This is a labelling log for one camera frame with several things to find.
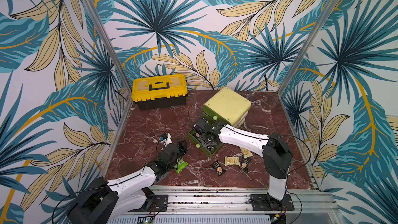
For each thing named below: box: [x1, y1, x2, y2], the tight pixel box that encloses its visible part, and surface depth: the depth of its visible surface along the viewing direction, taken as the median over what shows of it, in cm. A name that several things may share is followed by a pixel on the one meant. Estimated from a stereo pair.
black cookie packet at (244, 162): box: [238, 154, 252, 173], surface depth 87 cm
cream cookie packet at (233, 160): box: [224, 156, 241, 167], surface depth 87 cm
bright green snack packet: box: [173, 158, 189, 174], surface depth 85 cm
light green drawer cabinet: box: [203, 86, 252, 129], surface depth 86 cm
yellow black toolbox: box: [131, 74, 188, 111], surface depth 102 cm
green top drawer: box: [202, 104, 232, 126], surface depth 83 cm
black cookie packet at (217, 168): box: [209, 160, 227, 176], surface depth 85 cm
